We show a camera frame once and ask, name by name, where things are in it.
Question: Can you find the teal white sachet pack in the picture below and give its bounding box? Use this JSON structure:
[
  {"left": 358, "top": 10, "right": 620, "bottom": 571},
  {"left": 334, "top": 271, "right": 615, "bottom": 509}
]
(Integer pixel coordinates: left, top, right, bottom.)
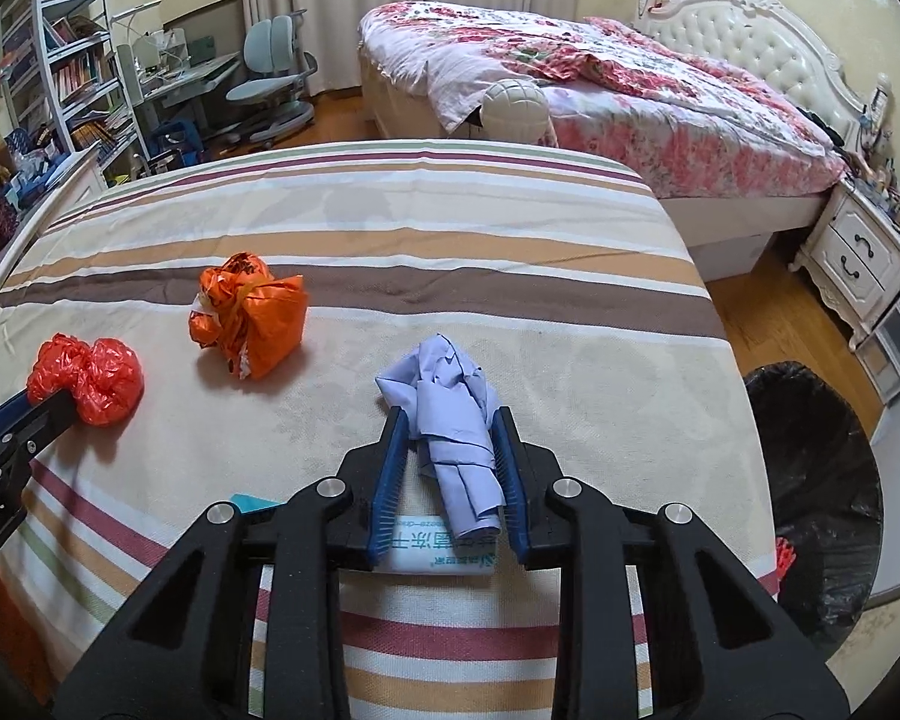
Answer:
[{"left": 227, "top": 493, "right": 499, "bottom": 577}]

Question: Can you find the red plastic bag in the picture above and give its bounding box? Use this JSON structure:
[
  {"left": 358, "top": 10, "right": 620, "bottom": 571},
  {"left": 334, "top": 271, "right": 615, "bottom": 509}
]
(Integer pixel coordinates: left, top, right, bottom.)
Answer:
[{"left": 25, "top": 333, "right": 144, "bottom": 427}]

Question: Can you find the orange plastic bag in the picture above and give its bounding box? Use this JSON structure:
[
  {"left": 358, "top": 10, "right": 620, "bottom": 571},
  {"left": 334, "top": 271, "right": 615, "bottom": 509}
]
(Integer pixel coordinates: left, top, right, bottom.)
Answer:
[{"left": 188, "top": 252, "right": 308, "bottom": 380}]

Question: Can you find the red foam fruit net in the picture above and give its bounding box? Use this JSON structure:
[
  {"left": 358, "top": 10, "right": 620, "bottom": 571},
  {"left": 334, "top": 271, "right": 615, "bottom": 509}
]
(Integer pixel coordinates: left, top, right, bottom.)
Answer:
[{"left": 775, "top": 536, "right": 797, "bottom": 582}]

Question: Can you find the black lined trash bin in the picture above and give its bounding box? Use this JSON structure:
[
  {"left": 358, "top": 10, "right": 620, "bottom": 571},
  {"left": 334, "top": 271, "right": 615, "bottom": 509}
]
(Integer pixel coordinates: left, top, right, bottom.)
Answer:
[{"left": 745, "top": 361, "right": 884, "bottom": 658}]

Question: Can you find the striped bed sheet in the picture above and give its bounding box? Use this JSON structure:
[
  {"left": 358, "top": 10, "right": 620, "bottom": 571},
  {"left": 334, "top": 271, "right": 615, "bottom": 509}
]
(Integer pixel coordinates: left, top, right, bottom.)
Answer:
[{"left": 0, "top": 136, "right": 782, "bottom": 720}]

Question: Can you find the white under-bed storage box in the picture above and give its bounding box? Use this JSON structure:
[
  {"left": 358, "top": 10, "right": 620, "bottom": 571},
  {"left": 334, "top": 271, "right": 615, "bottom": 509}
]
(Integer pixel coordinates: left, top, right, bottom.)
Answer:
[{"left": 689, "top": 232, "right": 774, "bottom": 283}]

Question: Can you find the white round bedpost knob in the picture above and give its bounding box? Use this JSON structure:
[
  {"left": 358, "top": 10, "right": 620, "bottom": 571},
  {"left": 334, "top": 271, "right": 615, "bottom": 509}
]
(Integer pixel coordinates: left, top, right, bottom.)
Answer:
[{"left": 479, "top": 78, "right": 551, "bottom": 145}]

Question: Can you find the white bookshelf with books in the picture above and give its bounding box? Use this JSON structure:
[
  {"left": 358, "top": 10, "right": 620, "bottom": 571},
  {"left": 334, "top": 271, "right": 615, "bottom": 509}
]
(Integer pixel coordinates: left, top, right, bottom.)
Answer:
[{"left": 0, "top": 0, "right": 148, "bottom": 185}]

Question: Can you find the grey blue desk chair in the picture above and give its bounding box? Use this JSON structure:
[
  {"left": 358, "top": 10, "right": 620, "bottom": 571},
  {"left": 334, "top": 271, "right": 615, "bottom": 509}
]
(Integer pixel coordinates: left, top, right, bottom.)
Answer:
[{"left": 224, "top": 8, "right": 318, "bottom": 148}]

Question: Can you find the white study desk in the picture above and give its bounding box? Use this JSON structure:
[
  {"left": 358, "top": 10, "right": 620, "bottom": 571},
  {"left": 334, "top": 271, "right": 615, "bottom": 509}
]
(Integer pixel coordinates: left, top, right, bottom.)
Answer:
[{"left": 115, "top": 44, "right": 242, "bottom": 161}]

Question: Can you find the pink floral quilt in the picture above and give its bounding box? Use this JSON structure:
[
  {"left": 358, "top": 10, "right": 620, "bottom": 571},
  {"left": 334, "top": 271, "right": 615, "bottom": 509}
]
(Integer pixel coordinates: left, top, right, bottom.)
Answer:
[{"left": 359, "top": 0, "right": 845, "bottom": 199}]

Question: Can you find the white two-drawer nightstand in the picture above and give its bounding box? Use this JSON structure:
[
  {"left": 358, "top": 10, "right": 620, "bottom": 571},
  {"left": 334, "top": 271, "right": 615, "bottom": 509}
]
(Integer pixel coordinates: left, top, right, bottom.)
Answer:
[{"left": 788, "top": 179, "right": 900, "bottom": 351}]

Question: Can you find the white bed with headboard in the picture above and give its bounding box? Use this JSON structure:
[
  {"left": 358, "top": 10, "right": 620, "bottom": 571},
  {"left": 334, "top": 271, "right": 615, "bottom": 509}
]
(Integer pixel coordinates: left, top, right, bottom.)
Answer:
[{"left": 357, "top": 0, "right": 872, "bottom": 283}]

